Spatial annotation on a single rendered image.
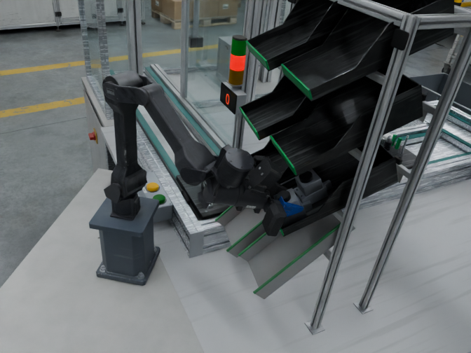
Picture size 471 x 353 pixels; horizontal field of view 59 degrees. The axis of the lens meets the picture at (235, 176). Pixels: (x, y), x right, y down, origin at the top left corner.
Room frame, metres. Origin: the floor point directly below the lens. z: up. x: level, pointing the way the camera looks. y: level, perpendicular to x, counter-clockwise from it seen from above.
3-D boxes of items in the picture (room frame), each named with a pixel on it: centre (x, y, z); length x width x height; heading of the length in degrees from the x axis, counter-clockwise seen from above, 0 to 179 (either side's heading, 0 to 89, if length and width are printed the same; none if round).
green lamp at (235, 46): (1.37, 0.03, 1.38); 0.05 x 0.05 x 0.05
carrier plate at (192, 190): (1.15, 0.04, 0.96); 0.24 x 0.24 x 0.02; 30
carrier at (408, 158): (1.52, -0.60, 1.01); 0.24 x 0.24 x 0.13; 30
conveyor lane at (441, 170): (1.39, -0.38, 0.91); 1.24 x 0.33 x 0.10; 120
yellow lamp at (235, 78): (1.37, 0.03, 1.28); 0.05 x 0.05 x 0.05
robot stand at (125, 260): (0.86, 0.29, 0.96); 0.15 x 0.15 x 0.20; 84
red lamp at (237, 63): (1.37, 0.03, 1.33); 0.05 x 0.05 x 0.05
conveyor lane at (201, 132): (1.42, 0.17, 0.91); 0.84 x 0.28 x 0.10; 30
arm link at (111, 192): (0.86, 0.28, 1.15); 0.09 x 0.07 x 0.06; 146
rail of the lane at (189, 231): (1.31, 0.31, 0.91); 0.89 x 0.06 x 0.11; 30
